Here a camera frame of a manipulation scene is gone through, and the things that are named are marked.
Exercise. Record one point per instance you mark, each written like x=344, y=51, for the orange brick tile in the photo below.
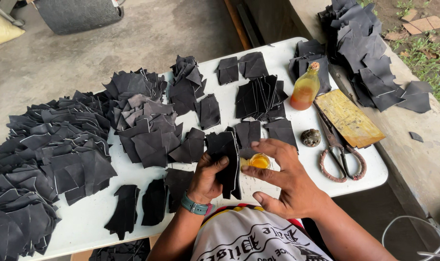
x=424, y=24

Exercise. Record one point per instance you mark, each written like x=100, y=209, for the heap of black leather pieces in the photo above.
x=144, y=119
x=124, y=252

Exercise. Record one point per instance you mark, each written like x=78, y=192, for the black textured mat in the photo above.
x=77, y=14

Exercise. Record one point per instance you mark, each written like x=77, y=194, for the yellow stained wooden board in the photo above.
x=348, y=118

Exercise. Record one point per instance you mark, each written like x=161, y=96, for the black leather cutout bundle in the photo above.
x=227, y=159

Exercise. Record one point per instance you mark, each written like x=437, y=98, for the yellow sack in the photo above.
x=1, y=31

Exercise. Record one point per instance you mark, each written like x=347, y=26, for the grey metal bar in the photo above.
x=4, y=11

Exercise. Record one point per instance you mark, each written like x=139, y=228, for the white folding table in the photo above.
x=97, y=217

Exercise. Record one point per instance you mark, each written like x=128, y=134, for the corked bottle of orange liquid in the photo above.
x=304, y=92

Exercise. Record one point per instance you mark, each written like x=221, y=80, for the stack of black leather pieces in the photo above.
x=228, y=70
x=308, y=54
x=282, y=132
x=208, y=110
x=247, y=134
x=253, y=65
x=189, y=147
x=185, y=85

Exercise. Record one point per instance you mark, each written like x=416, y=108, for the person's left hand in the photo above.
x=202, y=183

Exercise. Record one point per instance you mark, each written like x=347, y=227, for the person's white printed shirt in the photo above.
x=252, y=235

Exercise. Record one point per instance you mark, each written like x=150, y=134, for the brown wooden pole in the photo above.
x=238, y=23

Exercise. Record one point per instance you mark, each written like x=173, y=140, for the round mottled stone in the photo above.
x=310, y=137

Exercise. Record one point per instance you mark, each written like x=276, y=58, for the person's right hand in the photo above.
x=298, y=188

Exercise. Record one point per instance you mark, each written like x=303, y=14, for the long heap of leather pieces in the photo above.
x=365, y=50

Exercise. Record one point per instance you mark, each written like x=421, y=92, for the dark wooden plank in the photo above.
x=250, y=25

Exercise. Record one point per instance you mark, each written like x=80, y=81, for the fanned stack of leather pieces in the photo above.
x=260, y=98

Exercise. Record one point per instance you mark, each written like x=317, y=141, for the small black leather scrap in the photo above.
x=416, y=136

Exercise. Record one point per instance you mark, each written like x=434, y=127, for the long black leather cutout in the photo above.
x=154, y=203
x=125, y=212
x=176, y=183

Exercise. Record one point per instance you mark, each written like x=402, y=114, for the small jar of yellow glue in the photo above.
x=260, y=162

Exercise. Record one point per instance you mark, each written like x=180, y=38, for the concrete ledge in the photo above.
x=415, y=170

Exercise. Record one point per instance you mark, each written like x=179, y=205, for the large heap of leather pieces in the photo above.
x=46, y=152

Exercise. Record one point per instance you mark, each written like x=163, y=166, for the teal wristwatch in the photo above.
x=195, y=207

